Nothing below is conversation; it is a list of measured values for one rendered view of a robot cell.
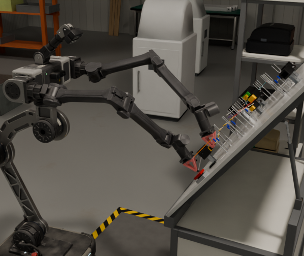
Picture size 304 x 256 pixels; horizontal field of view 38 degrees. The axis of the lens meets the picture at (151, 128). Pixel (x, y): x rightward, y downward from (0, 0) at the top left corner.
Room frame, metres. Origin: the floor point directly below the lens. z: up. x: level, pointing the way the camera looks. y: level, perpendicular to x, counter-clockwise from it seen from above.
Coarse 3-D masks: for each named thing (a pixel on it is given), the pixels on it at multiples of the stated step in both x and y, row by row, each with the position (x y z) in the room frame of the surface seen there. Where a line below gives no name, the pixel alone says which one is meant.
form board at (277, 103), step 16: (272, 96) 2.66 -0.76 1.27; (288, 96) 1.81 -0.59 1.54; (256, 112) 2.62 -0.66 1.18; (272, 112) 1.80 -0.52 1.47; (240, 128) 2.66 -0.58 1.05; (256, 128) 1.79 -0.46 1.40; (224, 144) 2.63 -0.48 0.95; (240, 144) 1.78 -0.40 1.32; (224, 160) 1.79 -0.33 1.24; (208, 176) 1.82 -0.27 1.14; (192, 192) 1.85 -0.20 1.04; (176, 208) 1.88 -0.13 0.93
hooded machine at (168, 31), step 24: (168, 0) 5.80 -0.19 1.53; (144, 24) 5.70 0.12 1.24; (168, 24) 5.60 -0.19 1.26; (192, 24) 6.02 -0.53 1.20; (144, 48) 5.56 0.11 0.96; (168, 48) 5.46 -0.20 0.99; (192, 48) 5.90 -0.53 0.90; (144, 72) 5.56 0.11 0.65; (192, 72) 5.97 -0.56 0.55; (144, 96) 5.56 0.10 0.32; (168, 96) 5.45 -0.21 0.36; (168, 120) 5.50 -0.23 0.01
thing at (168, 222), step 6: (192, 180) 2.28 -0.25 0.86; (174, 204) 2.02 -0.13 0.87; (186, 204) 2.05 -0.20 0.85; (168, 210) 1.96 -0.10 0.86; (180, 210) 1.97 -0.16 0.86; (186, 210) 2.05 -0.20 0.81; (174, 216) 1.90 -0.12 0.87; (180, 216) 1.97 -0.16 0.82; (168, 222) 1.90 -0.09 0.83; (174, 222) 1.89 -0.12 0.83
